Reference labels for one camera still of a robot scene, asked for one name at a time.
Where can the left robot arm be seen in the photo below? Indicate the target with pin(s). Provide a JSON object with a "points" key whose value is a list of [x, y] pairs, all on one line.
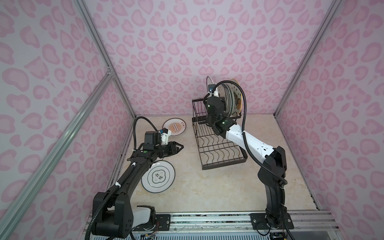
{"points": [[112, 213]]}

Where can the small orange sunburst plate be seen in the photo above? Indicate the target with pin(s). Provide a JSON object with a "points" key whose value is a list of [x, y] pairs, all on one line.
{"points": [[176, 125]]}

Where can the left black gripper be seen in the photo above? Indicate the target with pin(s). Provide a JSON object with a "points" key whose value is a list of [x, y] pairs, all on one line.
{"points": [[172, 148]]}

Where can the aluminium frame diagonal strut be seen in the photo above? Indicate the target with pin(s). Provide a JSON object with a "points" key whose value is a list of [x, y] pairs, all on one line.
{"points": [[20, 205]]}

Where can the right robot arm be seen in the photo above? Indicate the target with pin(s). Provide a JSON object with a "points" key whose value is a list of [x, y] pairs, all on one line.
{"points": [[272, 161]]}

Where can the large orange sunburst plate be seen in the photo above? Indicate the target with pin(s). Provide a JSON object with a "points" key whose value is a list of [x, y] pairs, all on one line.
{"points": [[209, 82]]}

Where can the black wire dish rack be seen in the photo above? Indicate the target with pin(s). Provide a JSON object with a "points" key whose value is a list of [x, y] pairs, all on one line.
{"points": [[214, 151]]}

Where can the white plate black cloud outline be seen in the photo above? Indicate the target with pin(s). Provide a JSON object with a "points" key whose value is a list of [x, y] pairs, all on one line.
{"points": [[159, 177]]}

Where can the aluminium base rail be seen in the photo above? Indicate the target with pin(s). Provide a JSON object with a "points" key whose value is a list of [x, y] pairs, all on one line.
{"points": [[302, 224]]}

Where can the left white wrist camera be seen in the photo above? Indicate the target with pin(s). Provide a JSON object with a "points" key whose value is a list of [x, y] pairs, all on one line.
{"points": [[165, 134]]}

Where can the white star cat plate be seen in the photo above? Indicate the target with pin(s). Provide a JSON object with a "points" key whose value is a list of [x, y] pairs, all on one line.
{"points": [[237, 100]]}

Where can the white plate dark green rim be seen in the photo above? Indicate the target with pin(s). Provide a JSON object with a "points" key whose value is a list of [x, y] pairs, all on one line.
{"points": [[229, 99]]}

